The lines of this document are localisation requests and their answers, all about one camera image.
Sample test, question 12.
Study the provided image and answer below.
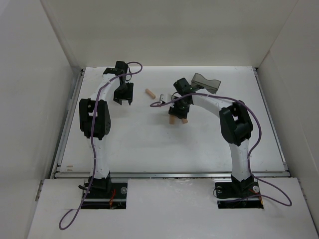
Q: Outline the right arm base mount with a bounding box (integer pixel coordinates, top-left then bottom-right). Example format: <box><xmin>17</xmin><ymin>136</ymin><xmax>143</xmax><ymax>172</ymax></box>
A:
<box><xmin>213</xmin><ymin>181</ymin><xmax>264</xmax><ymax>209</ymax></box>

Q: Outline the dark transparent plastic bin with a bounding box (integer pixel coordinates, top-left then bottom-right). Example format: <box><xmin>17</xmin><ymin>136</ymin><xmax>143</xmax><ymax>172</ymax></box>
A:
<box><xmin>191</xmin><ymin>73</ymin><xmax>221</xmax><ymax>94</ymax></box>

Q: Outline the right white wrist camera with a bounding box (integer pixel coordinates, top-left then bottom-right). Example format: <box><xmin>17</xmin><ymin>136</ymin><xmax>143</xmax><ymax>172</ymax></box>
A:
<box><xmin>159</xmin><ymin>94</ymin><xmax>171</xmax><ymax>104</ymax></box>

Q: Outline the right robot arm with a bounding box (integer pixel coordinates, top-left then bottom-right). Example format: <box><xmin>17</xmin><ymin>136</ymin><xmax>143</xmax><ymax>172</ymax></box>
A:
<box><xmin>168</xmin><ymin>78</ymin><xmax>259</xmax><ymax>199</ymax></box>

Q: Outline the aluminium front rail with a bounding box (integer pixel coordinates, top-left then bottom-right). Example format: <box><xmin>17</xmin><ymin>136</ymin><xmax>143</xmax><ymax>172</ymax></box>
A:
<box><xmin>52</xmin><ymin>171</ymin><xmax>291</xmax><ymax>179</ymax></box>

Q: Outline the purple cable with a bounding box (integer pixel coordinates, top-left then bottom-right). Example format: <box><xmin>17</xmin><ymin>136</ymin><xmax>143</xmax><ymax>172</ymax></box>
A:
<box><xmin>149</xmin><ymin>92</ymin><xmax>293</xmax><ymax>207</ymax></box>
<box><xmin>58</xmin><ymin>61</ymin><xmax>143</xmax><ymax>230</ymax></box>

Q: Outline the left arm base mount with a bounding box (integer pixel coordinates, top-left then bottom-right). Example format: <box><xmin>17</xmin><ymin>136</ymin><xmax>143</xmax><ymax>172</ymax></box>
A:
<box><xmin>81</xmin><ymin>181</ymin><xmax>128</xmax><ymax>210</ymax></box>

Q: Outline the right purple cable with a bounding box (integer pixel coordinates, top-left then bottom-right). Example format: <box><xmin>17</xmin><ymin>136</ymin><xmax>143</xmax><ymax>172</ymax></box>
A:
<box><xmin>149</xmin><ymin>92</ymin><xmax>293</xmax><ymax>207</ymax></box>

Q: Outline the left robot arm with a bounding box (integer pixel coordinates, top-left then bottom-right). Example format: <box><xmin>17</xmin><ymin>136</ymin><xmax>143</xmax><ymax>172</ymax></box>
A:
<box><xmin>79</xmin><ymin>61</ymin><xmax>134</xmax><ymax>199</ymax></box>

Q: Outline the wood block four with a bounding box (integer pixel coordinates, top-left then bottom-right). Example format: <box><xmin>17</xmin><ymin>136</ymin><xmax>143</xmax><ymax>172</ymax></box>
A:
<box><xmin>169</xmin><ymin>115</ymin><xmax>175</xmax><ymax>125</ymax></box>

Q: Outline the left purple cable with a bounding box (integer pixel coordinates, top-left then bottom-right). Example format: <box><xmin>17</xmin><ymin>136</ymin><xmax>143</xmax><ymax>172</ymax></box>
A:
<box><xmin>58</xmin><ymin>61</ymin><xmax>143</xmax><ymax>230</ymax></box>

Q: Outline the wood block one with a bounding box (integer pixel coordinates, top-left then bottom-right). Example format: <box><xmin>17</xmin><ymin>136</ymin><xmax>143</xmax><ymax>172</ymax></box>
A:
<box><xmin>145</xmin><ymin>89</ymin><xmax>156</xmax><ymax>99</ymax></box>

